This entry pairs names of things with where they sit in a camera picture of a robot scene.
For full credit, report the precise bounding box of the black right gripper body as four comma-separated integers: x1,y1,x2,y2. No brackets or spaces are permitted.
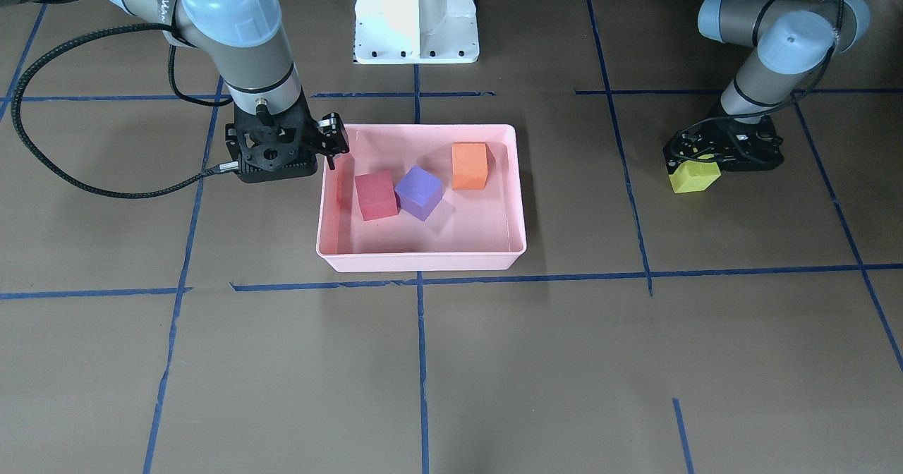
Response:
225,96,318,183

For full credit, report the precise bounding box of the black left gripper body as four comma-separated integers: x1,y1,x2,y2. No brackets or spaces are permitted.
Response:
663,111,784,173

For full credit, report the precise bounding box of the yellow foam block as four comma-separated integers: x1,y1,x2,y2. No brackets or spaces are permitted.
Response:
669,160,722,194

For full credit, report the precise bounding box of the red foam block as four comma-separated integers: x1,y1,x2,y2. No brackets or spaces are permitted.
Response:
353,171,399,221

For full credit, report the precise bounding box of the purple foam block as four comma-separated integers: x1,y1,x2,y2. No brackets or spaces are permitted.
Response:
394,166,444,222

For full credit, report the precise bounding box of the orange foam block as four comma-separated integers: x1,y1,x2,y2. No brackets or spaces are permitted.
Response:
451,142,488,190

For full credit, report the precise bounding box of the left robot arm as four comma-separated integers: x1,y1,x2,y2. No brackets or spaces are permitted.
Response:
663,0,872,174

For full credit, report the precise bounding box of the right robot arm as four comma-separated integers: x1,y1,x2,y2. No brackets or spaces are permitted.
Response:
2,0,349,197

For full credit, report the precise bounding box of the pink plastic bin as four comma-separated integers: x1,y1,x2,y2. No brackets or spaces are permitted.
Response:
316,123,526,272

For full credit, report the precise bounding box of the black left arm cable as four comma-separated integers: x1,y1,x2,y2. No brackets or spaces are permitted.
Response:
677,0,847,164

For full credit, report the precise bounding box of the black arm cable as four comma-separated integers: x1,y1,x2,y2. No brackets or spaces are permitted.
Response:
10,24,241,200
677,0,847,164

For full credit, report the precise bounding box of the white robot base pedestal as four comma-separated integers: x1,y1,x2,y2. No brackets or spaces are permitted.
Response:
353,0,480,65

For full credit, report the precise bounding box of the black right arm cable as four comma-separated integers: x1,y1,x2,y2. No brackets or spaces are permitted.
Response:
10,24,241,200

